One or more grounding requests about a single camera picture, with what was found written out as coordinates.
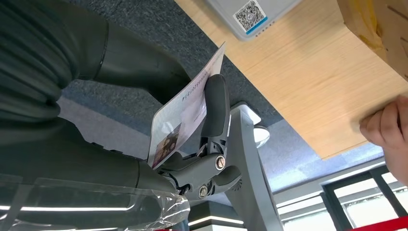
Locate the red barrier tape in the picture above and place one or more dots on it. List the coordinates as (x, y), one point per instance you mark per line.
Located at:
(382, 224)

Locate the wooden compartment box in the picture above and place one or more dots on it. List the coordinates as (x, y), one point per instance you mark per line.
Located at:
(382, 28)

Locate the white round stanchion base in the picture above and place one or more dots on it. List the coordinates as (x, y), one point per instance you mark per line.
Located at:
(261, 135)

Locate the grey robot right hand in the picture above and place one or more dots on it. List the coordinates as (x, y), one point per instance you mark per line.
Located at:
(143, 63)

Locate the dark window frame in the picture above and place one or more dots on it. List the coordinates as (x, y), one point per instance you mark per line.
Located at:
(331, 197)

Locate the grey card reader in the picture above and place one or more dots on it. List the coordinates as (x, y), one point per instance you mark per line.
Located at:
(223, 12)

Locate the clear plastic cover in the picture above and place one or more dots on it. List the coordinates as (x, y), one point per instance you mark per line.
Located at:
(172, 207)

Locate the person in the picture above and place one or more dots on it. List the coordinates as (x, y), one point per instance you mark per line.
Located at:
(395, 134)

